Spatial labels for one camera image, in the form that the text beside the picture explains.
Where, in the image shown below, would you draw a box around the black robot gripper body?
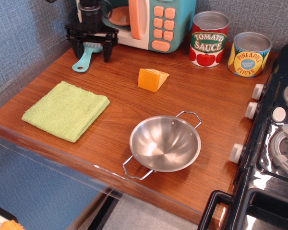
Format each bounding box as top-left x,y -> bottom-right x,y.
65,0 -> 118,46

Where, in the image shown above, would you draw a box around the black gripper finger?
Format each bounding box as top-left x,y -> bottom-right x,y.
103,41 -> 113,62
70,38 -> 84,59

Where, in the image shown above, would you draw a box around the teal dish brush white bristles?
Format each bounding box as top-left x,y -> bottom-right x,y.
72,42 -> 103,73

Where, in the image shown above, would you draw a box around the orange toy cheese wedge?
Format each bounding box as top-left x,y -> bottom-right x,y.
137,69 -> 169,92

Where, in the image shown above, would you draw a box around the teal toy microwave oven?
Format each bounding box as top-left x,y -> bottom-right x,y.
75,0 -> 197,54

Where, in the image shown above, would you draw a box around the green folded cloth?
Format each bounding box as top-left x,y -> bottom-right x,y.
22,81 -> 110,143

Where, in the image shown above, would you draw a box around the tomato sauce toy can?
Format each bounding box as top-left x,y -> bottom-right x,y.
189,11 -> 229,68

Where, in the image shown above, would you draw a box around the pineapple slices toy can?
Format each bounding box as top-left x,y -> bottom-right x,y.
228,32 -> 272,78

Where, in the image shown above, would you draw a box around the white stove knob upper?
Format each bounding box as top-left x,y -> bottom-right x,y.
252,84 -> 264,101

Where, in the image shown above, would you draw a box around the white stove knob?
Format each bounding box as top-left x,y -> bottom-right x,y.
245,102 -> 258,120
230,143 -> 244,164
252,84 -> 264,101

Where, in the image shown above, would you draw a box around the white stove knob middle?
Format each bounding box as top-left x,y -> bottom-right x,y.
245,102 -> 258,120

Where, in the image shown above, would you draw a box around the white stove knob lower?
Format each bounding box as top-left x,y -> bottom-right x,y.
230,143 -> 244,164

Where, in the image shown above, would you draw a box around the orange object bottom left corner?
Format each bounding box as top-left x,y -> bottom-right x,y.
0,220 -> 24,230

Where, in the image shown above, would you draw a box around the black toy stove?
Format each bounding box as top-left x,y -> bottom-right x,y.
198,44 -> 288,230

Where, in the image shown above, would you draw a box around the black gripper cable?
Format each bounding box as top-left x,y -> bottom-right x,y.
101,0 -> 114,25

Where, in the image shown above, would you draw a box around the steel bowl with wire handles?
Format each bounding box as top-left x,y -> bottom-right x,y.
122,111 -> 202,180

